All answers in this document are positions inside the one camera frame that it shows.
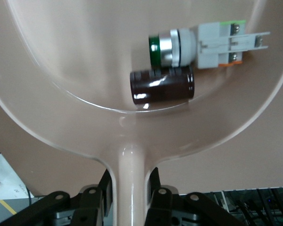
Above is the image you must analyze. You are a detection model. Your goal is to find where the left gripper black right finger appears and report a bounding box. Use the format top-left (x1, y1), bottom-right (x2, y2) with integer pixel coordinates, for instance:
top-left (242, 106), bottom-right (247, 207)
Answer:
top-left (145, 166), bottom-right (248, 226)

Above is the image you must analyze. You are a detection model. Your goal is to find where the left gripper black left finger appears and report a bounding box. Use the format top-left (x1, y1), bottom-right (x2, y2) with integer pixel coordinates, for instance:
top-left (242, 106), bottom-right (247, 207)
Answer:
top-left (11, 167), bottom-right (115, 226)

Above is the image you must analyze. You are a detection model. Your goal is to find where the beige plastic dustpan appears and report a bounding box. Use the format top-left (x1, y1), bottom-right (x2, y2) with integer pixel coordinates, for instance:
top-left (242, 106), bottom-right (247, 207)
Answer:
top-left (0, 0), bottom-right (283, 226)

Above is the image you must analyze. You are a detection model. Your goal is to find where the dark brown cylindrical capacitor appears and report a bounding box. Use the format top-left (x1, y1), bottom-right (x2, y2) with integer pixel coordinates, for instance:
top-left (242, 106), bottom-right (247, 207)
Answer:
top-left (129, 66), bottom-right (195, 109)

